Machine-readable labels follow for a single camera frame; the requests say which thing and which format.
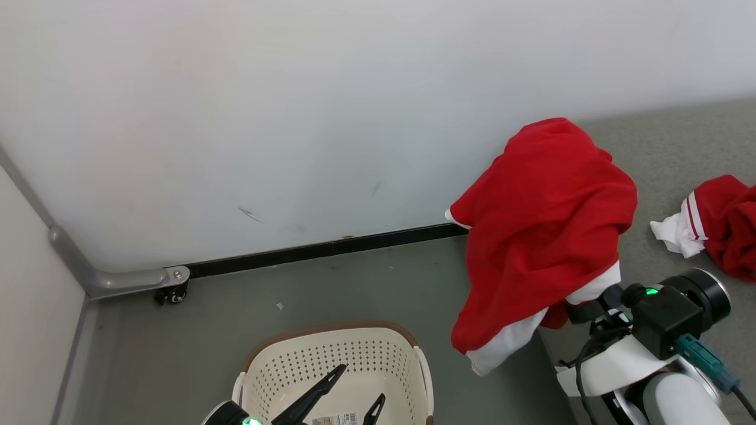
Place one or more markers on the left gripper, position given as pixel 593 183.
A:
pixel 230 414

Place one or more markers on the grey metal partition frame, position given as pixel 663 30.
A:
pixel 118 282

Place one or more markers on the black caster wheel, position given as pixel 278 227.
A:
pixel 172 294

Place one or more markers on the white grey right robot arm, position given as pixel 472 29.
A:
pixel 673 395

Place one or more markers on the red garment with white trim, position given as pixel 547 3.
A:
pixel 543 224

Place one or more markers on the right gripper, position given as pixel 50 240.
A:
pixel 709 292

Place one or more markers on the white barcode sticker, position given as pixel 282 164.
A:
pixel 335 419

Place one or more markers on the cream perforated plastic laundry basket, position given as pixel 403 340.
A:
pixel 354 354

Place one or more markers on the red basketball jersey with lettering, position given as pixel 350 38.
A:
pixel 729 218

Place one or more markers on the grey fabric sofa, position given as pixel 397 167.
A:
pixel 679 153

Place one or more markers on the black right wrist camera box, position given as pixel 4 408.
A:
pixel 667 321

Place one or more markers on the black baseboard strip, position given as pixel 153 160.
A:
pixel 331 248

